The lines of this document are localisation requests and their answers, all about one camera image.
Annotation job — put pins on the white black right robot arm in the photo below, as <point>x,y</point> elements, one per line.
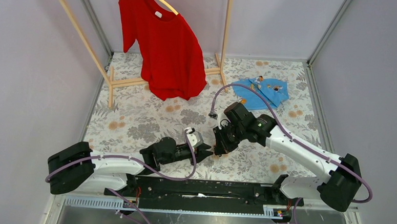
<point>336,178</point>

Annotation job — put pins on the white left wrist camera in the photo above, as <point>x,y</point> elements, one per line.
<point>192,137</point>

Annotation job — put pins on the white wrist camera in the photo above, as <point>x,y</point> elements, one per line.
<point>192,137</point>
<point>222,120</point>

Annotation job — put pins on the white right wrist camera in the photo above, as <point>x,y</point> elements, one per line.
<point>222,120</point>

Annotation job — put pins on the red t-shirt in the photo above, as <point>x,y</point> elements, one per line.
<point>173,62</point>

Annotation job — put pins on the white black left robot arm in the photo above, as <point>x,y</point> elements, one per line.
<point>78,168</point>

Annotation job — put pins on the blue printed child shirt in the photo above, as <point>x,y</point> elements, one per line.
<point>274,91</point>

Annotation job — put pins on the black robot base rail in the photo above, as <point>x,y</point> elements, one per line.
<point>195,195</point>

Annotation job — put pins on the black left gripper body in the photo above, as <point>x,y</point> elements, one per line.
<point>187,154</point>

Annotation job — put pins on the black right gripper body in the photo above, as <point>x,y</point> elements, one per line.
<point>231,136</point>

